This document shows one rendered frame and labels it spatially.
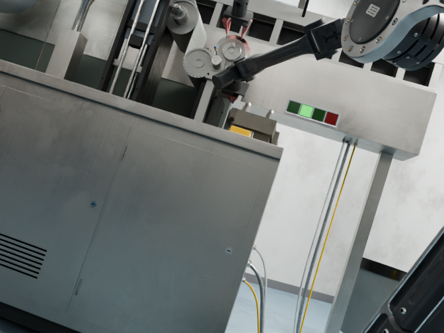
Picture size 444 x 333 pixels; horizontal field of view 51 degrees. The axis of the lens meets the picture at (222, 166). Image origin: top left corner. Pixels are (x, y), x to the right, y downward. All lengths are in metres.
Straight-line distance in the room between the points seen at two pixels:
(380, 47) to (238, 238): 0.84
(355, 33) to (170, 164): 0.82
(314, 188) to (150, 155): 3.32
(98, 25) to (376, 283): 2.61
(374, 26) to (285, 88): 1.27
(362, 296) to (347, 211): 1.50
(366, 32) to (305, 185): 3.78
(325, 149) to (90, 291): 3.53
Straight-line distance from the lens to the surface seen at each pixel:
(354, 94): 2.25
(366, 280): 3.74
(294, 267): 4.82
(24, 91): 1.83
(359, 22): 1.05
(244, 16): 1.82
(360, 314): 3.77
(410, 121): 2.28
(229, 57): 1.91
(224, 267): 1.57
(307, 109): 2.20
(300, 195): 4.71
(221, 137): 1.56
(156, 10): 1.92
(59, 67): 2.18
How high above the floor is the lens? 0.68
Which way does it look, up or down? 4 degrees up
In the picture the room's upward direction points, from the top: 18 degrees clockwise
